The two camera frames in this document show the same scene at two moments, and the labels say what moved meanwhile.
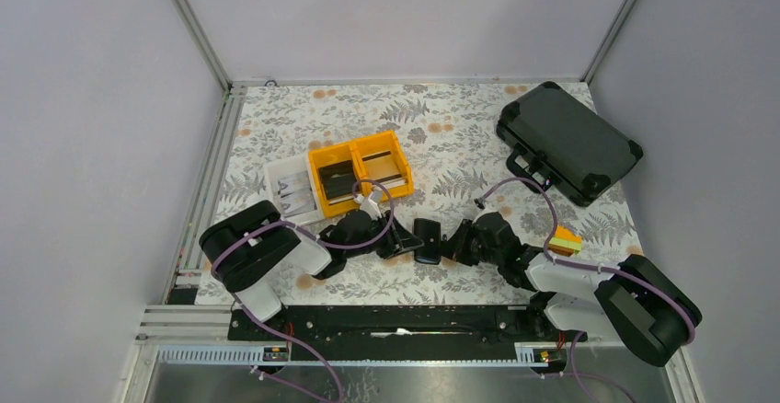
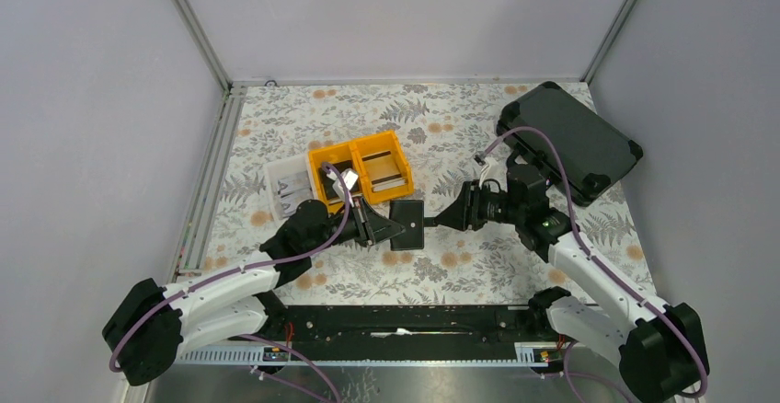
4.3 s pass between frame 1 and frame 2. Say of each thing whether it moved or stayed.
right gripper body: moved
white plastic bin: stayed
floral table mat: stayed
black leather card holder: moved
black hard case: stayed
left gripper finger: moved
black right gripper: stayed
